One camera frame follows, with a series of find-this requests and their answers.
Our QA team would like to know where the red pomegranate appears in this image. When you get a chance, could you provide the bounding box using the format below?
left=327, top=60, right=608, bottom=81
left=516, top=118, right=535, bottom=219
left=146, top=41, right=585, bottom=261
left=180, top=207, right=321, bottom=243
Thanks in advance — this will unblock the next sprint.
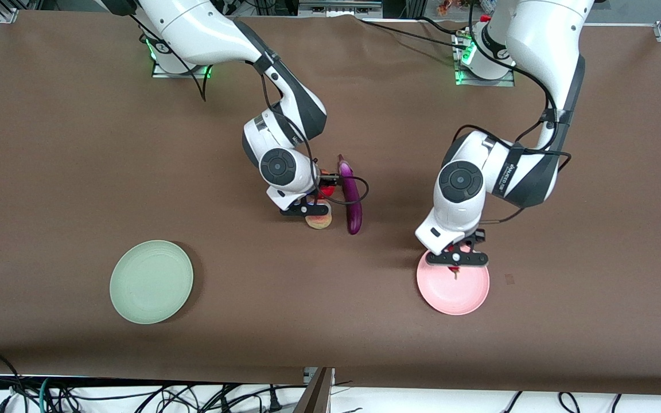
left=316, top=170, right=336, bottom=202

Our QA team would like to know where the red chili pepper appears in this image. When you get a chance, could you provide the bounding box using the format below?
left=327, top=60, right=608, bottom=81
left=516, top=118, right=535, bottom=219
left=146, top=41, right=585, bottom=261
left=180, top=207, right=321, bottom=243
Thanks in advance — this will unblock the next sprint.
left=447, top=243, right=473, bottom=282

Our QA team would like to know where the long purple eggplant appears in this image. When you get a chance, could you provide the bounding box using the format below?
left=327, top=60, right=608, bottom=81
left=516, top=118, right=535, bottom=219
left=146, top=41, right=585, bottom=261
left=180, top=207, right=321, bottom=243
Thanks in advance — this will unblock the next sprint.
left=337, top=154, right=363, bottom=236

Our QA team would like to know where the pink round plate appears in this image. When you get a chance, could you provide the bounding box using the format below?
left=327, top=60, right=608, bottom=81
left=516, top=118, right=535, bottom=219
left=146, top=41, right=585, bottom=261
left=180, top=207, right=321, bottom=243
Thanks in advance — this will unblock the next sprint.
left=416, top=244, right=491, bottom=316

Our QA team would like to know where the grey metal equipment box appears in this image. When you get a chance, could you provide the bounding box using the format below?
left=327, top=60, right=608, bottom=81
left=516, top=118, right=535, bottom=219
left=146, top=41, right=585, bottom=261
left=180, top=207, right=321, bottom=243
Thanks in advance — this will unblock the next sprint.
left=298, top=0, right=384, bottom=18

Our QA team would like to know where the light green round plate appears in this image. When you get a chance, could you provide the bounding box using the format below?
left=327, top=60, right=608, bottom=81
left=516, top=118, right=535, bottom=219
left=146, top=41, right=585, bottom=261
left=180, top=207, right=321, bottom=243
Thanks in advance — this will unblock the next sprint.
left=109, top=240, right=195, bottom=325

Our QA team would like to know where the colourful toy pile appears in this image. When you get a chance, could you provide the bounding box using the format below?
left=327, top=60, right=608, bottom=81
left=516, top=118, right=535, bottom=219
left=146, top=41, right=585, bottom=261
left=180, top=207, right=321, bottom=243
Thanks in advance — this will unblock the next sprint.
left=437, top=0, right=472, bottom=17

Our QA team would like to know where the brown table cover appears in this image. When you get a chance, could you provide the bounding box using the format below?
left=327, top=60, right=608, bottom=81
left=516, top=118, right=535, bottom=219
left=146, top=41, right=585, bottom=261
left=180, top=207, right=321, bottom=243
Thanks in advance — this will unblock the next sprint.
left=0, top=10, right=661, bottom=396

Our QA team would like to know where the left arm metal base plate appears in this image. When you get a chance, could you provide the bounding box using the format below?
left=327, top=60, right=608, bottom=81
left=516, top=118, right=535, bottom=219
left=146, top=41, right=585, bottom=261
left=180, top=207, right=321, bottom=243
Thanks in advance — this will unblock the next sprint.
left=453, top=32, right=516, bottom=88

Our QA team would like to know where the long black base cable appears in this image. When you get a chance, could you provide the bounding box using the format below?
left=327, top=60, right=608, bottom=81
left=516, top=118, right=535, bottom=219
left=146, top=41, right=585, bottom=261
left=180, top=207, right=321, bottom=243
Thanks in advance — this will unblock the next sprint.
left=356, top=17, right=472, bottom=49

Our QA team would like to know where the short black base cable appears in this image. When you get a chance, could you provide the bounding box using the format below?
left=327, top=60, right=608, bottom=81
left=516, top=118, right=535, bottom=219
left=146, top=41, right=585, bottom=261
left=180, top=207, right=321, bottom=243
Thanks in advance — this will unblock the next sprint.
left=419, top=16, right=466, bottom=35

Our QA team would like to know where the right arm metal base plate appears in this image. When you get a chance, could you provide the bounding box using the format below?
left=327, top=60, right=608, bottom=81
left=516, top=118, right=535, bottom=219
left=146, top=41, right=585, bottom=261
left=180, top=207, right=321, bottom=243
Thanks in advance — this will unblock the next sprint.
left=150, top=34, right=215, bottom=80

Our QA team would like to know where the aluminium bracket with dark post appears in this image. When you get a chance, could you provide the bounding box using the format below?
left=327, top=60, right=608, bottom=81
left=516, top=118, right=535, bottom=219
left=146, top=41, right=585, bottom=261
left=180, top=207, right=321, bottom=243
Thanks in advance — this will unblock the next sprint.
left=293, top=367, right=336, bottom=413

